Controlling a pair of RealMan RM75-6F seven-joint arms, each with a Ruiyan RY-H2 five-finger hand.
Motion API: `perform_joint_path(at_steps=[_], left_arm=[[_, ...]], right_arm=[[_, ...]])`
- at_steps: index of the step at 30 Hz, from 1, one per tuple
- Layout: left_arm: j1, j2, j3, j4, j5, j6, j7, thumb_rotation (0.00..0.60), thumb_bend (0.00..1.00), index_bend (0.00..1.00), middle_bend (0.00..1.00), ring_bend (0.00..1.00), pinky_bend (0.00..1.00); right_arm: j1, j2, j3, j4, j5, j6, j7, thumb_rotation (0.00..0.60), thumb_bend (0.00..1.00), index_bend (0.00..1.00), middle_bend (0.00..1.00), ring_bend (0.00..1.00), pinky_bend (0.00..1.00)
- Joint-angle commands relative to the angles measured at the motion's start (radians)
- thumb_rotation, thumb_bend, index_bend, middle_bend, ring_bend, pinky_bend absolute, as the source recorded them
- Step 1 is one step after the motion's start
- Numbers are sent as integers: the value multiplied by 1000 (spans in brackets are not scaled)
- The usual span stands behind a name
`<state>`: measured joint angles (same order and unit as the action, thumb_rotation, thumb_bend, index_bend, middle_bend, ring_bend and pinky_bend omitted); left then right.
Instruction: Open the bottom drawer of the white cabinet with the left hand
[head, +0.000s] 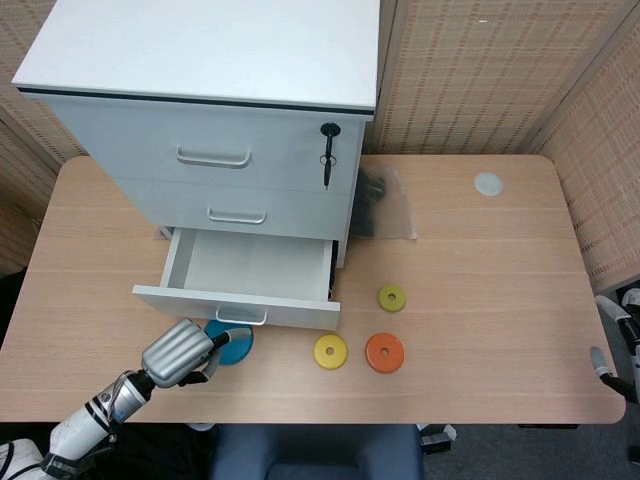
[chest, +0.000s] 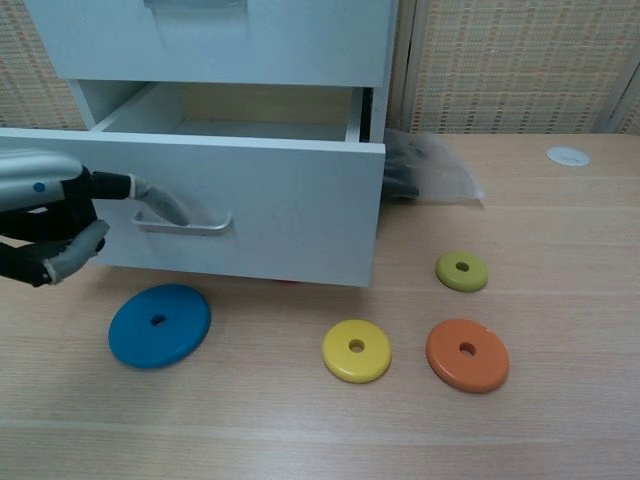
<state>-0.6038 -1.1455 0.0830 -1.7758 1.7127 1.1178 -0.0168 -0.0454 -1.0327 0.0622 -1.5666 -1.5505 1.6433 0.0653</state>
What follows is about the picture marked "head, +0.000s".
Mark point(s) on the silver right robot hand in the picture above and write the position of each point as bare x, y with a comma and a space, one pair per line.
636, 360

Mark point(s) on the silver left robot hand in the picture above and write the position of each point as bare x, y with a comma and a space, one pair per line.
172, 355

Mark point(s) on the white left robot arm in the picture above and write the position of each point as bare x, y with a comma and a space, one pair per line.
85, 425

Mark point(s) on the medium white cabinet drawer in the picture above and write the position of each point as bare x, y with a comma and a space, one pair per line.
300, 212

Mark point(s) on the large white cabinet drawer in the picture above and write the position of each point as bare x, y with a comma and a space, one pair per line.
125, 140

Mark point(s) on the black key with lanyard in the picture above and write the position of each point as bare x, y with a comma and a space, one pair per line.
328, 147

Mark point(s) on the white three-drawer cabinet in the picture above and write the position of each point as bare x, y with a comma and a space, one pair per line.
200, 45

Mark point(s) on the blue disc with hole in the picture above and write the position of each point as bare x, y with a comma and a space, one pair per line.
240, 351

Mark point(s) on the yellow disc with hole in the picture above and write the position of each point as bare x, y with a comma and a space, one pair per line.
322, 357

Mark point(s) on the blue office chair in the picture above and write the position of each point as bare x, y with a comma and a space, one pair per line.
315, 450

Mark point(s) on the woven partition screen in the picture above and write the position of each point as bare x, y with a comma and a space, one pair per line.
475, 75
30, 140
605, 175

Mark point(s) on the white black chair base part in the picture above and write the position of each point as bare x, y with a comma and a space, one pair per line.
437, 440

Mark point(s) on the olive green disc with hole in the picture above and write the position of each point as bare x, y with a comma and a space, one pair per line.
385, 304

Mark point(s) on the orange disc with hole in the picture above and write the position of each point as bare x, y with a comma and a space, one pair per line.
392, 360

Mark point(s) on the clear plastic bag black parts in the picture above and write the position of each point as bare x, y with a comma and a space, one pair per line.
395, 210

